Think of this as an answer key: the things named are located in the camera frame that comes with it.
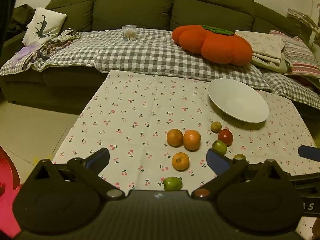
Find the striped pink pillow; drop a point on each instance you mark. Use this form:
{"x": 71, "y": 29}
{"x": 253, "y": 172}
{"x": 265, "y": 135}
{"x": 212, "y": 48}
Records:
{"x": 300, "y": 55}

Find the orange with dark mark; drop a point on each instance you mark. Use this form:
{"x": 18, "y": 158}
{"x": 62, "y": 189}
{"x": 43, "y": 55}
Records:
{"x": 180, "y": 161}

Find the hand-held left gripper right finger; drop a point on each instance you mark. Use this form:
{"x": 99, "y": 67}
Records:
{"x": 217, "y": 161}

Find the dark floral cloth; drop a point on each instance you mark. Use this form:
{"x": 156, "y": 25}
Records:
{"x": 57, "y": 43}

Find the red tomato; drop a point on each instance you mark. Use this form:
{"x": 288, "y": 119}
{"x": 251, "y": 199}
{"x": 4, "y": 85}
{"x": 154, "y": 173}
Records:
{"x": 225, "y": 136}

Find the red plastic stool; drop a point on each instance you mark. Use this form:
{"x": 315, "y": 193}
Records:
{"x": 7, "y": 180}

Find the oblong green jujube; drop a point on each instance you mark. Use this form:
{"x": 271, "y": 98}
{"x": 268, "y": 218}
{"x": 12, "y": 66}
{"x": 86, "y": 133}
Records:
{"x": 172, "y": 183}

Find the folded floral cloth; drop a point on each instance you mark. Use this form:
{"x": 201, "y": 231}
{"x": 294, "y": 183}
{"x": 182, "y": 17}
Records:
{"x": 265, "y": 42}

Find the olive green sofa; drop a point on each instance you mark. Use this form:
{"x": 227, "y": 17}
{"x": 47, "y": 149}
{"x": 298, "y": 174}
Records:
{"x": 132, "y": 10}

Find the white ribbed plate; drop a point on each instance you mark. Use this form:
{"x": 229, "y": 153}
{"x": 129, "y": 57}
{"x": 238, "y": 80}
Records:
{"x": 237, "y": 102}

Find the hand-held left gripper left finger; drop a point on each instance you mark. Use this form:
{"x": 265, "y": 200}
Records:
{"x": 98, "y": 158}

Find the orange pumpkin cushion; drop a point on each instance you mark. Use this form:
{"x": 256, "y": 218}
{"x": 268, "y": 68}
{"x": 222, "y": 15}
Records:
{"x": 215, "y": 45}

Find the purple cloth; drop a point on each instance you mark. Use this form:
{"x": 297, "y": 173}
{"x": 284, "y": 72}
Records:
{"x": 27, "y": 51}

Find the yellowish green jujube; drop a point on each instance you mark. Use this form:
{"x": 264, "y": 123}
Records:
{"x": 216, "y": 126}

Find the cherry print tablecloth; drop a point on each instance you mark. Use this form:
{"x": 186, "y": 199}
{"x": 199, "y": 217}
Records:
{"x": 140, "y": 110}

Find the white pillow with dark print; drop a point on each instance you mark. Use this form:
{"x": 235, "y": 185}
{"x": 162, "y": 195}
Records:
{"x": 42, "y": 25}

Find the grey checked blanket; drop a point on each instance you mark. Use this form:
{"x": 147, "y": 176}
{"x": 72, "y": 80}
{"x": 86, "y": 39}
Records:
{"x": 140, "y": 47}

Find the folded beige cloth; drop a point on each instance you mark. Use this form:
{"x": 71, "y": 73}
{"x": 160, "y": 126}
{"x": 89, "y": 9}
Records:
{"x": 273, "y": 65}

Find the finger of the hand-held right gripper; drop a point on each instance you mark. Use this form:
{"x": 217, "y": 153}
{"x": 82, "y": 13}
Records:
{"x": 310, "y": 153}

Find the large orange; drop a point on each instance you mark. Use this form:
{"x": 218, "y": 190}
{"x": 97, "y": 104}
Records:
{"x": 192, "y": 140}

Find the dark jacket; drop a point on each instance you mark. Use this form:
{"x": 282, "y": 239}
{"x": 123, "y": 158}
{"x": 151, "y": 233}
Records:
{"x": 21, "y": 17}

